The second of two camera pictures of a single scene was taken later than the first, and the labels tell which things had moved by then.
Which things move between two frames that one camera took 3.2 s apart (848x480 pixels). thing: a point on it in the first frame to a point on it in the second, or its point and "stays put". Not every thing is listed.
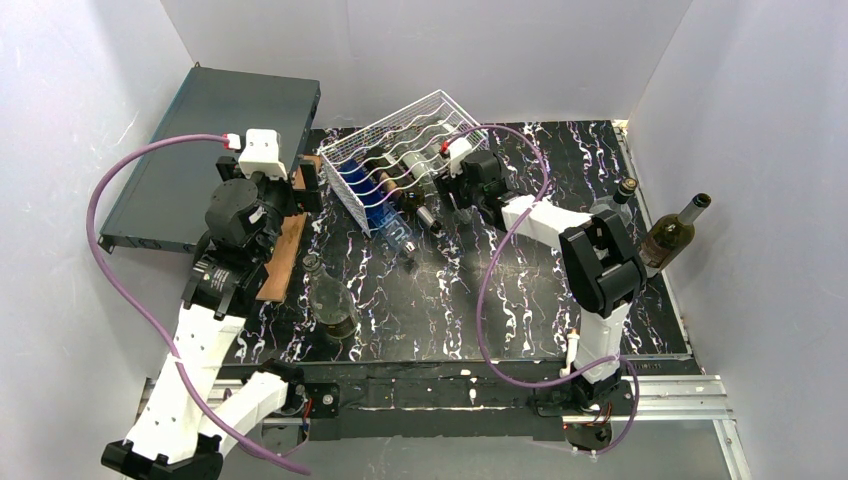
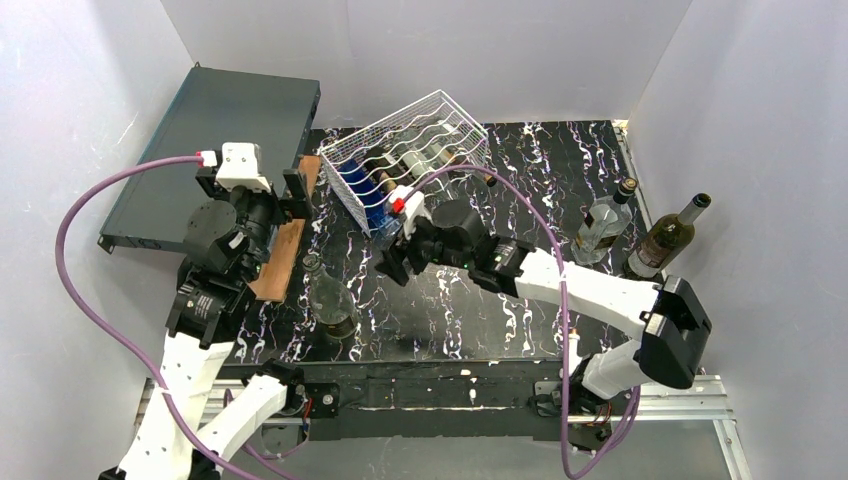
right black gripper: (457, 181) to (405, 250)
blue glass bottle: (384, 219) stays put
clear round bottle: (331, 301) stays put
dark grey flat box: (166, 204) stays put
